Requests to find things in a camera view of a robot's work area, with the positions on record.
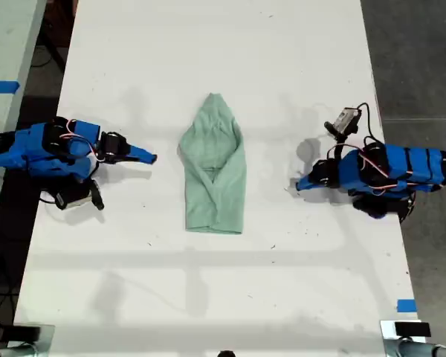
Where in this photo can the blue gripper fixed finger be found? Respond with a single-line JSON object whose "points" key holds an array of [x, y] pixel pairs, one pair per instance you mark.
{"points": [[307, 181], [143, 152]]}

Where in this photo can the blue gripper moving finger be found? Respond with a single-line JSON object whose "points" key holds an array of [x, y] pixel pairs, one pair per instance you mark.
{"points": [[134, 158], [309, 187]]}

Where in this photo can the pale green t-shirt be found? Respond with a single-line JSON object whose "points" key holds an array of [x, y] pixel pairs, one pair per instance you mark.
{"points": [[215, 175]]}

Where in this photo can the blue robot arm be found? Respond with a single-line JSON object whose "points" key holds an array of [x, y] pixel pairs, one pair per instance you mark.
{"points": [[29, 148], [409, 166]]}

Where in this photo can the long blue tape strip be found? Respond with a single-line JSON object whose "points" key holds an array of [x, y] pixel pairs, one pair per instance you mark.
{"points": [[2, 87]]}

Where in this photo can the white side table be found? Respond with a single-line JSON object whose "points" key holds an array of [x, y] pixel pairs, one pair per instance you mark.
{"points": [[5, 44]]}

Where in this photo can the small blue tape piece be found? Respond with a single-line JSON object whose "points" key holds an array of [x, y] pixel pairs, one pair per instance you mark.
{"points": [[406, 305]]}

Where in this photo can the small black box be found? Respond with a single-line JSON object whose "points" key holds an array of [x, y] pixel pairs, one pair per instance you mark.
{"points": [[26, 332], [412, 329]]}

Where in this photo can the round black object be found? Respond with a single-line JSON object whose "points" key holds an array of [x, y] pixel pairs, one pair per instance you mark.
{"points": [[226, 353]]}

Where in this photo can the grey metal pipe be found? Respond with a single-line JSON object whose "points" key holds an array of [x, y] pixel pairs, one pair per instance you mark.
{"points": [[416, 349]]}

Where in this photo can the short black camera stalk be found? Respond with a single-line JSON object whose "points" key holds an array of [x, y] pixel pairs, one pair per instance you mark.
{"points": [[340, 147], [97, 196]]}

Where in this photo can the black camera box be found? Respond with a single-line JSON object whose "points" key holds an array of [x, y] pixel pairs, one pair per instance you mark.
{"points": [[73, 198], [342, 121]]}

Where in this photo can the silver metal bracket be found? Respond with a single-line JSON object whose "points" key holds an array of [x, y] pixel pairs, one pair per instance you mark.
{"points": [[387, 330], [46, 340]]}

